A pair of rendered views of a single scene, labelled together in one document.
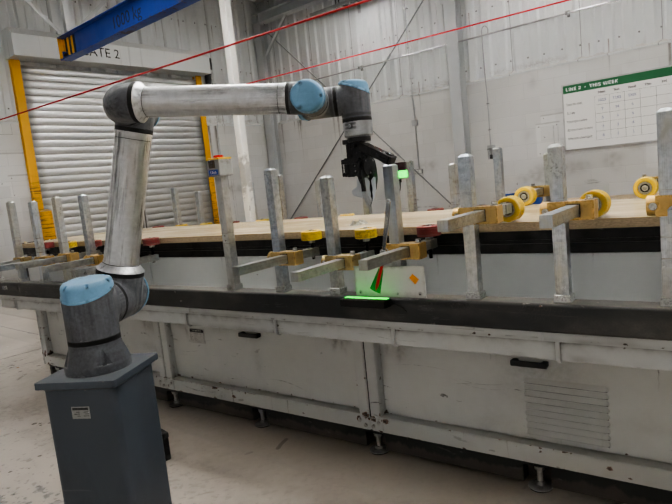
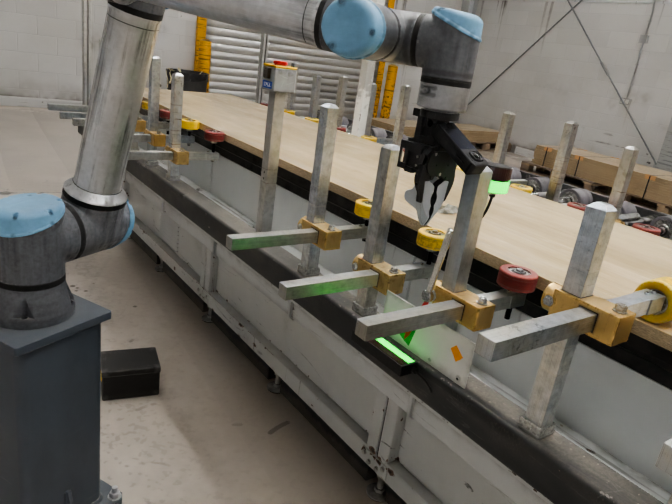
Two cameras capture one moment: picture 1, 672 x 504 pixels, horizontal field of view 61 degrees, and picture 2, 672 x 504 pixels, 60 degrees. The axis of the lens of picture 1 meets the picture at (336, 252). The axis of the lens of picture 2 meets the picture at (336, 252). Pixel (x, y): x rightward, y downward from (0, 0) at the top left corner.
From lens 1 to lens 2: 0.75 m
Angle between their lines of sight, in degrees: 19
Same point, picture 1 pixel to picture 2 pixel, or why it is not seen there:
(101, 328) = (27, 272)
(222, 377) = (251, 317)
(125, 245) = (97, 166)
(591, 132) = not seen: outside the picture
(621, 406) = not seen: outside the picture
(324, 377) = (345, 379)
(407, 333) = (429, 412)
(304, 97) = (343, 29)
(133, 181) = (118, 83)
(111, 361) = (33, 316)
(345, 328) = (360, 358)
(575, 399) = not seen: outside the picture
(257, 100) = (273, 14)
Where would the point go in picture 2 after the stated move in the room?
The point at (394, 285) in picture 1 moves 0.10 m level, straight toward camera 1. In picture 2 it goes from (429, 346) to (415, 367)
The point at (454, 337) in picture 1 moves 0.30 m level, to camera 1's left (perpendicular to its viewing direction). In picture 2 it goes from (486, 458) to (343, 414)
